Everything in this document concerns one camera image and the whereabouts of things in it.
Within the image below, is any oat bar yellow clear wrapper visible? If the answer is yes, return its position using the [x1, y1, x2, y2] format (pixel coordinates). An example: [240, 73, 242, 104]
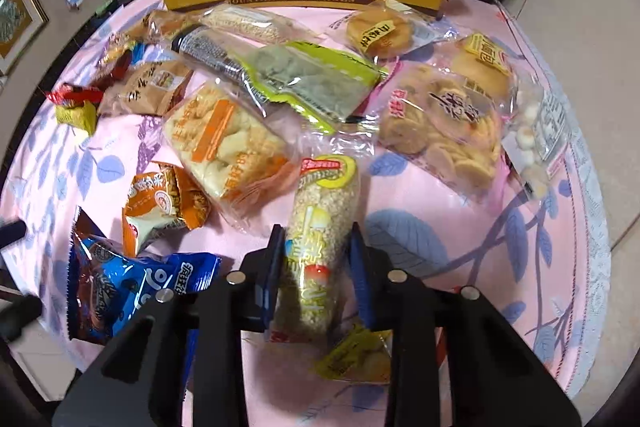
[269, 154, 360, 343]

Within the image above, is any blue cookie packet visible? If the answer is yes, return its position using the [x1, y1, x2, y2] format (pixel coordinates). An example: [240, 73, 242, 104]
[67, 207, 222, 396]

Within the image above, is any dark label clear snack tube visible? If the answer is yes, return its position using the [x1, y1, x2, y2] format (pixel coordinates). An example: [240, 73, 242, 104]
[170, 24, 273, 118]

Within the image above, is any yellow packet near gripper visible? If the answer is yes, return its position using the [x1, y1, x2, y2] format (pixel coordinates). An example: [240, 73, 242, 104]
[314, 325, 393, 385]

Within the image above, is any orange white snack packet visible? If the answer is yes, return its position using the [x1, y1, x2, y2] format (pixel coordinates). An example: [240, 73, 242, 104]
[122, 162, 212, 258]

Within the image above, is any rice cracker bag orange label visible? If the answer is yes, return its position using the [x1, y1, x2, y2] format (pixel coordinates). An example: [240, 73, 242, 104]
[163, 81, 295, 229]

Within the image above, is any pink floral tablecloth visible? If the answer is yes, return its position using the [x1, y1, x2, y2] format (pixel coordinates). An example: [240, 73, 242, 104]
[1, 0, 611, 426]

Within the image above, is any round biscuit bag pink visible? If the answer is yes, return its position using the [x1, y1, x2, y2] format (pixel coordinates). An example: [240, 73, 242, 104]
[369, 62, 502, 202]

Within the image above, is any white candy clear bag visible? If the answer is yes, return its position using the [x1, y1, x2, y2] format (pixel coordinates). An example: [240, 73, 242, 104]
[501, 75, 572, 200]

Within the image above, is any green clear snack bag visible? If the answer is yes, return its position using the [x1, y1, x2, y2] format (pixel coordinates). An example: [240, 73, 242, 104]
[238, 41, 386, 134]

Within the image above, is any small yellow snack packet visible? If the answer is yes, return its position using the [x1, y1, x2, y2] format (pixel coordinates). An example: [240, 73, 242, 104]
[55, 102, 98, 136]

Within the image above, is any bun clear wrapper yellow label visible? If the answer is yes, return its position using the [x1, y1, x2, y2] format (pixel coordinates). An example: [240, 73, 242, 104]
[439, 32, 516, 105]

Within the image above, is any red snack packet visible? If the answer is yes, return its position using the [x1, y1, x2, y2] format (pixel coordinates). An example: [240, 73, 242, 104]
[46, 82, 103, 107]

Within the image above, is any round cake clear wrapper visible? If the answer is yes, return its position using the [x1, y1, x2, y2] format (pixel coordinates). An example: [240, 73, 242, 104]
[326, 0, 460, 64]

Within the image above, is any sesame bar clear wrapper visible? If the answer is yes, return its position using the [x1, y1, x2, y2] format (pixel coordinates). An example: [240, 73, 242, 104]
[198, 3, 321, 44]

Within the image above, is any gold framed picture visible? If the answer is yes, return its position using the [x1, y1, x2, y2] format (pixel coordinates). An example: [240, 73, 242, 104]
[0, 0, 49, 76]

